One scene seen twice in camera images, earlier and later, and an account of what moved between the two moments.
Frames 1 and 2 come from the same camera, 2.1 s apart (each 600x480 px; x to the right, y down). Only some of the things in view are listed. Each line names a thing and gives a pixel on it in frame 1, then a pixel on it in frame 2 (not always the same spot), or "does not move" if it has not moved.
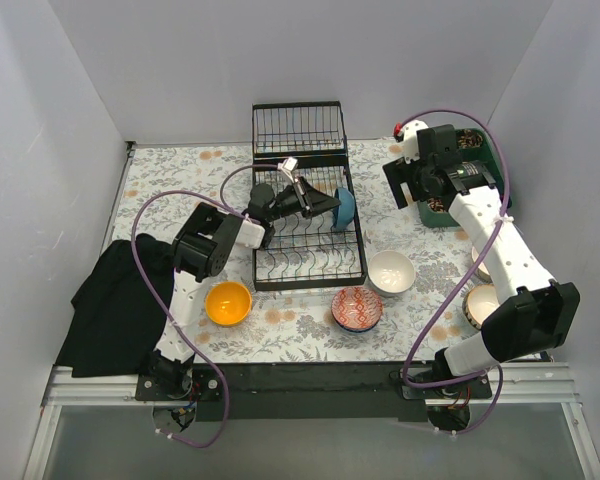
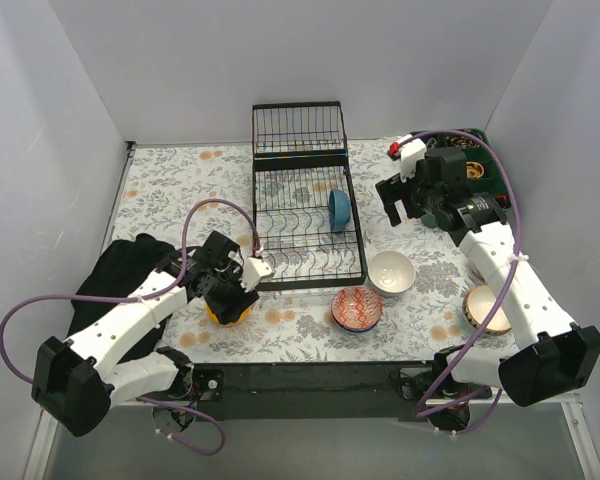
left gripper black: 303,196 to 228,304
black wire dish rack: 311,251 does not move
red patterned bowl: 356,307 does not move
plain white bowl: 390,272 does not move
